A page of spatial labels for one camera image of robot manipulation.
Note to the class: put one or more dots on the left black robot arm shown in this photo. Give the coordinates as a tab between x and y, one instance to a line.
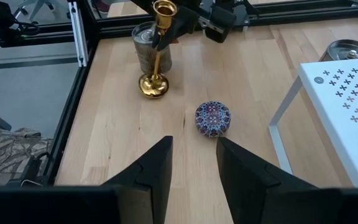
244	6

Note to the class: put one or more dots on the office chair base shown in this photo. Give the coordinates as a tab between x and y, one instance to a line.
37	4

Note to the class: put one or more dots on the short gold candlestick holder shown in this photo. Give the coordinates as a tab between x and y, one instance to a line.
154	85

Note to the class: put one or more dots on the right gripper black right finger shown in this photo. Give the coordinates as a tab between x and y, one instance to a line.
253	193

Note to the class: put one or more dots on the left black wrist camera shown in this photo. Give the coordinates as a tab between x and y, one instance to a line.
219	25

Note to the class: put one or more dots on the white perforated metal shelf riser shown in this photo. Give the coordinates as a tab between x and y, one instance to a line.
337	124

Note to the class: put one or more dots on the black table frame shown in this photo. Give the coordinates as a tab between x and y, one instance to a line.
70	109

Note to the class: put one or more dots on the camouflage pattern cloth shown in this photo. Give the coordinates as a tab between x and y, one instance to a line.
8	152

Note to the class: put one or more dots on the patterned red blue ball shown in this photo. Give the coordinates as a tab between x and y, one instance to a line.
212	119

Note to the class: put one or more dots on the plain silver metal tin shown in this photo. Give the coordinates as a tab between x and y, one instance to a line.
145	57

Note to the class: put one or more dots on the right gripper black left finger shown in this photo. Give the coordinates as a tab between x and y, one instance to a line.
148	186

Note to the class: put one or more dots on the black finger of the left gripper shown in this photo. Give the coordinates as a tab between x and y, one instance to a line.
155	42
182	25

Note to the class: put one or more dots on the aluminium corner post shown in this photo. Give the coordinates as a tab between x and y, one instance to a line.
79	37

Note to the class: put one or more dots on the person's shoe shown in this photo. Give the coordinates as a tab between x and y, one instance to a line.
103	6

